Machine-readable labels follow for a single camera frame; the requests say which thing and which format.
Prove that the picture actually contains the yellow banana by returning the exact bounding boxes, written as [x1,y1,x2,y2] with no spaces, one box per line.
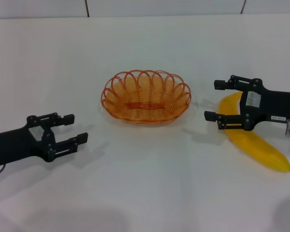
[218,91,290,174]

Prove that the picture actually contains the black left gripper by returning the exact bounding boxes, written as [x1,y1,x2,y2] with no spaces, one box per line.
[0,112,89,168]

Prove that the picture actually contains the orange wire basket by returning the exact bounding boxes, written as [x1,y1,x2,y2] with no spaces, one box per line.
[101,69,192,124]

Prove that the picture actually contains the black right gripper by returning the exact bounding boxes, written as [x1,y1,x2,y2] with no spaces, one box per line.
[204,74,290,132]

